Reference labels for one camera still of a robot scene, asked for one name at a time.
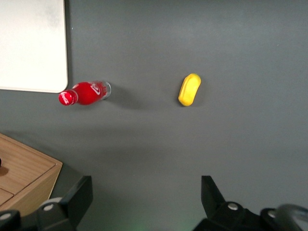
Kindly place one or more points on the beige rectangular tray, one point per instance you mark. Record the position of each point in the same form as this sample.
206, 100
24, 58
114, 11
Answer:
31, 43

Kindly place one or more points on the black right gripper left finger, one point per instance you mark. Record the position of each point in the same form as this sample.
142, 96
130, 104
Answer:
80, 197

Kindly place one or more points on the red coke bottle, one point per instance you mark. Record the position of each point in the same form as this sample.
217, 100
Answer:
85, 93

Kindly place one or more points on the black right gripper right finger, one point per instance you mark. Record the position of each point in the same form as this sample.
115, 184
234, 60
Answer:
213, 199

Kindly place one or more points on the yellow plastic toy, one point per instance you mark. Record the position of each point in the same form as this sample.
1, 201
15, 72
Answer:
188, 90

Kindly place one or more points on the wooden two-drawer cabinet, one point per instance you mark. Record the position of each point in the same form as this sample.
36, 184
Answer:
26, 173

